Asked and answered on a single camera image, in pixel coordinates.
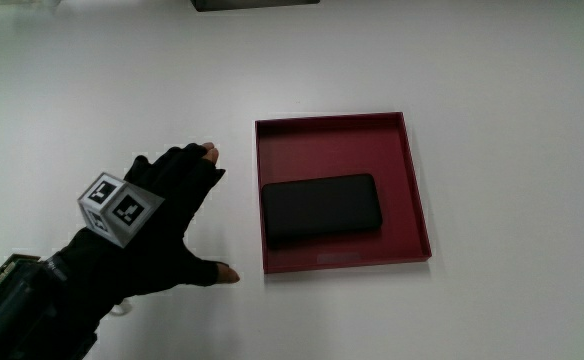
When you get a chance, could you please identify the black wrist electronics module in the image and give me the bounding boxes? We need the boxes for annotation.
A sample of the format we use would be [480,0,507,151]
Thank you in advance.
[0,253,68,360]

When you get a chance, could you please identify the person's left forearm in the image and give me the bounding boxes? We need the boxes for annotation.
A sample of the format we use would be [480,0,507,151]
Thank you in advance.
[41,259,101,360]

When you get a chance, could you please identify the black battery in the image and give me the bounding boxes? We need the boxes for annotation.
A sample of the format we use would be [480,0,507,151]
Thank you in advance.
[260,173,384,250]

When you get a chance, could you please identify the red square plate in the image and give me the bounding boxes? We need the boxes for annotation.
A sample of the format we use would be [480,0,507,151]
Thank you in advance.
[254,111,433,275]

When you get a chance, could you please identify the person's left hand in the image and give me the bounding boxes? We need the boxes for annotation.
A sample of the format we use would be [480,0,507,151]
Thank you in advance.
[54,142,241,326]

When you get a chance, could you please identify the dark grey box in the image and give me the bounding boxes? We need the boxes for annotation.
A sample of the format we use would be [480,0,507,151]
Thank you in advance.
[190,0,321,13]

